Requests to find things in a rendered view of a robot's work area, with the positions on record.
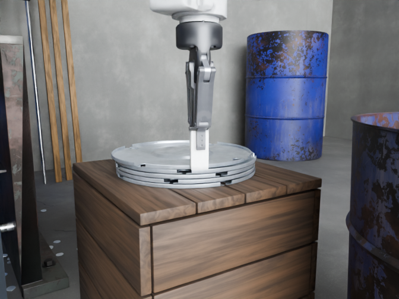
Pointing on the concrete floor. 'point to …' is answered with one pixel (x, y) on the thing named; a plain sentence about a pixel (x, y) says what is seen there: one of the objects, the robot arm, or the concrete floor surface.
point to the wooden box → (196, 237)
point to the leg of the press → (22, 181)
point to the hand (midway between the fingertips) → (199, 149)
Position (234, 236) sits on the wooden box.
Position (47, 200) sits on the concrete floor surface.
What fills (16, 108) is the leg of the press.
